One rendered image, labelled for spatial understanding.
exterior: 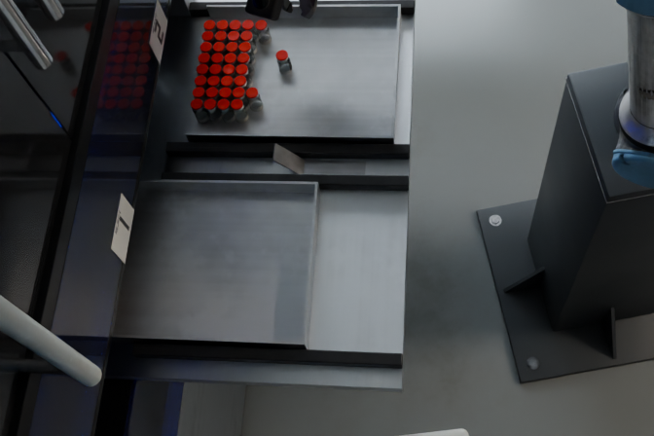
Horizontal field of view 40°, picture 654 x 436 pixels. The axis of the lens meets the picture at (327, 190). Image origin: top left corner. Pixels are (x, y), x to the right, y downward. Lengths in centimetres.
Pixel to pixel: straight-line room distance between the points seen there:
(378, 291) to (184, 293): 30
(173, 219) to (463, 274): 103
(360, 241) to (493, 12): 142
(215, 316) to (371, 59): 51
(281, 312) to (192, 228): 21
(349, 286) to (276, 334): 13
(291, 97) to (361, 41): 16
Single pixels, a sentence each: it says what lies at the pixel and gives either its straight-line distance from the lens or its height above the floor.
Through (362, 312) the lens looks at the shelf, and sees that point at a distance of 134.
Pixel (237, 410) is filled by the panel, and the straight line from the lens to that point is 209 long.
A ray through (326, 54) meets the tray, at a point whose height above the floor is 88.
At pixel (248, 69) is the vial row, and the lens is 152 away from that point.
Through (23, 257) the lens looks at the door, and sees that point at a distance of 105.
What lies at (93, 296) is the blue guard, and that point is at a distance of 122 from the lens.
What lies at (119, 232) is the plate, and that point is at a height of 103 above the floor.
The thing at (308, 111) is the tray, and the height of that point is 88.
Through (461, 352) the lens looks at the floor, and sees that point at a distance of 223.
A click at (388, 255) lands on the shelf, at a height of 88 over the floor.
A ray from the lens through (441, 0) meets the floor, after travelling 271.
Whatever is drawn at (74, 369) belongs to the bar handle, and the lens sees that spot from 100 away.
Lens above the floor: 215
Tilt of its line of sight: 64 degrees down
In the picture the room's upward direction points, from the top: 14 degrees counter-clockwise
